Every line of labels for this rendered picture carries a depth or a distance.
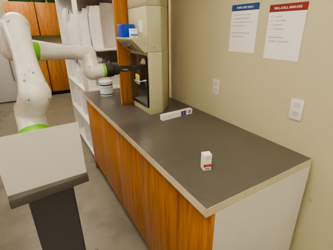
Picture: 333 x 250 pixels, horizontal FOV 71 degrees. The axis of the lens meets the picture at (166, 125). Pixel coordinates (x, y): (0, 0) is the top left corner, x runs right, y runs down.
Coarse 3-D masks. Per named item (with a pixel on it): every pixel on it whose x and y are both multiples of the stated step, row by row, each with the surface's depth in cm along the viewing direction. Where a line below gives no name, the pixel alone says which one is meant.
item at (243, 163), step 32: (96, 96) 238; (128, 128) 160; (160, 128) 159; (192, 128) 159; (224, 128) 158; (160, 160) 121; (192, 160) 121; (224, 160) 120; (256, 160) 120; (288, 160) 119; (192, 192) 97; (224, 192) 97
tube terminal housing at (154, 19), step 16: (128, 16) 182; (144, 16) 160; (160, 16) 163; (144, 32) 165; (160, 32) 167; (160, 48) 171; (160, 64) 175; (160, 80) 179; (160, 96) 184; (160, 112) 189
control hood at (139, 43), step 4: (120, 40) 179; (124, 40) 171; (128, 40) 165; (132, 40) 158; (136, 40) 160; (140, 40) 161; (144, 40) 162; (132, 44) 167; (136, 44) 161; (140, 44) 162; (144, 44) 163; (136, 48) 169; (140, 48) 163; (144, 48) 164; (144, 52) 166
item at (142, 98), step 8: (136, 56) 182; (144, 56) 170; (136, 64) 185; (136, 72) 188; (144, 72) 175; (136, 88) 195; (144, 88) 181; (136, 96) 199; (144, 96) 184; (144, 104) 188
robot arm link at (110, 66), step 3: (105, 63) 157; (108, 63) 158; (111, 63) 159; (108, 66) 156; (111, 66) 158; (108, 69) 156; (111, 69) 157; (114, 69) 160; (108, 72) 157; (111, 72) 158; (114, 72) 159; (108, 75) 159; (111, 75) 160
